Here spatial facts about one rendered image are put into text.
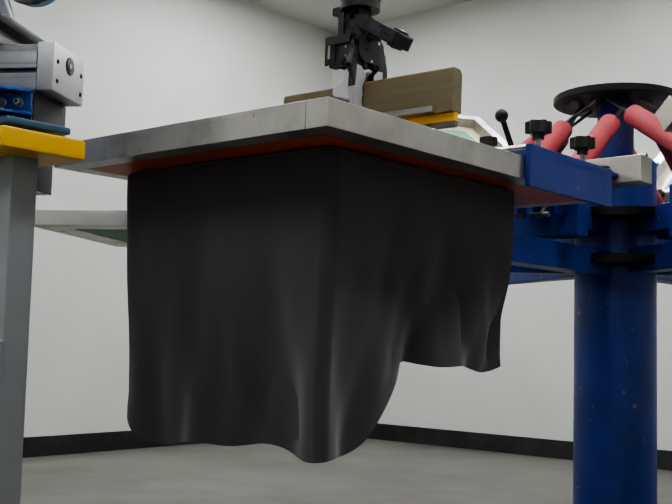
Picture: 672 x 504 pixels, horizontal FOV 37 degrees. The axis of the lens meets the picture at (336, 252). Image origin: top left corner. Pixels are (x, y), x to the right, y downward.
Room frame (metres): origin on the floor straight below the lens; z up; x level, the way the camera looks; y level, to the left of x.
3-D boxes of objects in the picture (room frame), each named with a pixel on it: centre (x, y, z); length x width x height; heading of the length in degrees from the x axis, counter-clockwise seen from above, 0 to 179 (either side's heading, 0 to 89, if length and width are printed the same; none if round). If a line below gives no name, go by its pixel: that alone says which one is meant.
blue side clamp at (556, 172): (1.73, -0.38, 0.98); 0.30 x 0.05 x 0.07; 140
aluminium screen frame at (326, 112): (1.73, -0.02, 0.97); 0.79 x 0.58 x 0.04; 140
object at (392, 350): (1.55, -0.14, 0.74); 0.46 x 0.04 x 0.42; 140
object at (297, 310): (1.50, 0.17, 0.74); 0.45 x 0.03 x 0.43; 50
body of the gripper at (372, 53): (1.78, -0.03, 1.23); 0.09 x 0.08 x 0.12; 50
